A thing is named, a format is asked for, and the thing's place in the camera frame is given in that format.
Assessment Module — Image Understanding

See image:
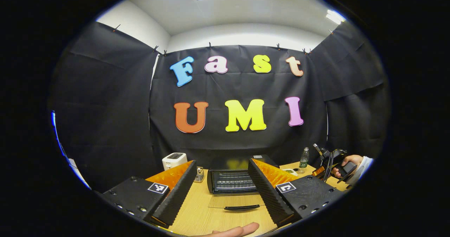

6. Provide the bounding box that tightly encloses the black backdrop cloth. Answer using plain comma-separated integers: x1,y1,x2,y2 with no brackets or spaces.
49,21,391,192

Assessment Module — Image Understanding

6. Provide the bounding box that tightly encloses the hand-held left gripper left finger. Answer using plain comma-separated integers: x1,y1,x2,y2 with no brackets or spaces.
102,160,197,227

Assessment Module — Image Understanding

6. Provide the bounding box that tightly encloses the clear plastic water bottle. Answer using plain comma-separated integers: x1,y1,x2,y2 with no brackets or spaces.
299,147,310,174

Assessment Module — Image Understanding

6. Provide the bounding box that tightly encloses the small ceiling light panel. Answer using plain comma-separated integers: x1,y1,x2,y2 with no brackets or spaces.
325,9,347,25

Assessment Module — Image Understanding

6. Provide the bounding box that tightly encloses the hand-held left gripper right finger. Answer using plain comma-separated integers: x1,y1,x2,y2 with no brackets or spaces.
248,158,343,226

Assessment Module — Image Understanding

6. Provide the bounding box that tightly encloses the white toaster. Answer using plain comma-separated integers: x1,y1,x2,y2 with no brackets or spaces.
162,153,188,171

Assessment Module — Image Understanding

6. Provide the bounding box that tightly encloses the black electric oven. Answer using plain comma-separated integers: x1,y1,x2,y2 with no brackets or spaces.
207,154,281,211

